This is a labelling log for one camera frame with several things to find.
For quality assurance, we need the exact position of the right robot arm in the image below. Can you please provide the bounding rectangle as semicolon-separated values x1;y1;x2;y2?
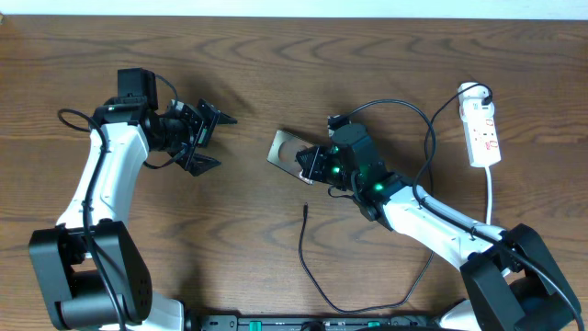
296;124;584;330

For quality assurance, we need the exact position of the white USB charger adapter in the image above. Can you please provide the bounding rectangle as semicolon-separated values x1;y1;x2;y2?
458;82;495;118

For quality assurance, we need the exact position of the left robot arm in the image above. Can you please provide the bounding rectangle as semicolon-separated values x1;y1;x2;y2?
28;68;237;330

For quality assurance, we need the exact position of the white power strip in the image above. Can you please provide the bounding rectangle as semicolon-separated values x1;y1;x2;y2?
459;98;502;168

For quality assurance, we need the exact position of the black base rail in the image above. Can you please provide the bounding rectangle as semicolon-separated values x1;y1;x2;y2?
184;314;441;331

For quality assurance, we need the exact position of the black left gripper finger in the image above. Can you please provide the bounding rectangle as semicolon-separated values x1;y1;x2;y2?
183;154;221;177
197;98;238;133

